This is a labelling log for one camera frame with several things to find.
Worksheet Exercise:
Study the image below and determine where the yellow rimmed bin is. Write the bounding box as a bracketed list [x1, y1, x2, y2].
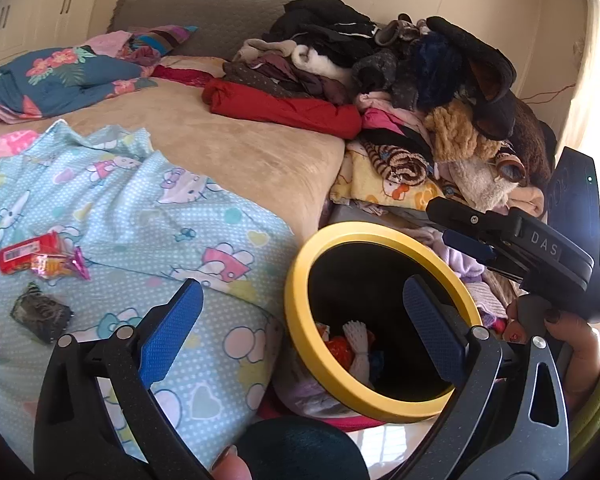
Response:
[272, 221, 483, 425]

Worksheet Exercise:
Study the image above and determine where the red garment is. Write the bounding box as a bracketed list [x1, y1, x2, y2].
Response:
[202, 78, 363, 141]

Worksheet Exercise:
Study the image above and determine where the striped cloth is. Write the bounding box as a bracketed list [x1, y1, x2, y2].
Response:
[125, 24, 201, 58]

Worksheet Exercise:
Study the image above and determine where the beige bed sheet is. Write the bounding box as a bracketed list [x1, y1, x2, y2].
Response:
[0, 55, 346, 241]

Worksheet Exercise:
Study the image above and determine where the white wardrobe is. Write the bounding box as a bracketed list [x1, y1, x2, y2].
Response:
[0, 0, 111, 66]

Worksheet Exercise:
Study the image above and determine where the red wall cable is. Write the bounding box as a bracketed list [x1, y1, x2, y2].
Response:
[522, 82, 578, 104]

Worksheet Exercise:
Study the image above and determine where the dark packet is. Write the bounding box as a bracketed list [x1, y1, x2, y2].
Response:
[10, 281, 75, 345]

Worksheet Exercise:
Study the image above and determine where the pile of clothes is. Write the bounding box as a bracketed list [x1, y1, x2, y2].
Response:
[222, 0, 558, 311]

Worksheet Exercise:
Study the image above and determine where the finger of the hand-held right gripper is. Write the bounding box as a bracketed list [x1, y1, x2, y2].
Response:
[441, 229, 528, 283]
[425, 196, 521, 246]

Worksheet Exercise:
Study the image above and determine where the light blue printed blanket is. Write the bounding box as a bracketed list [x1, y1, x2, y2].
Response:
[0, 120, 301, 467]

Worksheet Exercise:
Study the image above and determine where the person's right hand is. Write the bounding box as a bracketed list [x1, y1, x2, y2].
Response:
[505, 302, 600, 397]

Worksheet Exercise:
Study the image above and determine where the dark red cloth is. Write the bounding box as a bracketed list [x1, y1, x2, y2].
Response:
[152, 64, 216, 88]

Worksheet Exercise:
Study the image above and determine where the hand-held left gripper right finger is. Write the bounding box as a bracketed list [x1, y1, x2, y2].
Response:
[395, 276, 571, 480]

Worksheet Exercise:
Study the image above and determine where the pink snack wrapper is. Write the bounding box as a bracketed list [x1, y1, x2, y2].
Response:
[30, 246, 91, 281]

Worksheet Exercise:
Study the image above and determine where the person's left hand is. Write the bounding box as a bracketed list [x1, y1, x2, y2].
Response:
[211, 444, 254, 480]

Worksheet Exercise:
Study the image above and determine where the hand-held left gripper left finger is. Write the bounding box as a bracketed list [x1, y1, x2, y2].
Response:
[32, 278, 205, 480]

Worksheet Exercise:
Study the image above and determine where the red snack packet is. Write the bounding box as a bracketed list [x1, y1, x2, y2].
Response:
[0, 231, 63, 275]

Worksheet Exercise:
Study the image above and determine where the red plastic bag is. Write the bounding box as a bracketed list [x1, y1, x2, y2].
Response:
[315, 322, 354, 367]

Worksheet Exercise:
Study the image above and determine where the white ridged plastic piece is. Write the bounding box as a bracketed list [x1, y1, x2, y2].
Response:
[342, 320, 377, 387]

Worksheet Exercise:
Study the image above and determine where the blue plastic bag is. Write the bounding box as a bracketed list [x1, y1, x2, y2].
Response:
[370, 350, 389, 387]

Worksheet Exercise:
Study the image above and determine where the grey headboard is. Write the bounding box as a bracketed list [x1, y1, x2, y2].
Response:
[107, 0, 301, 61]

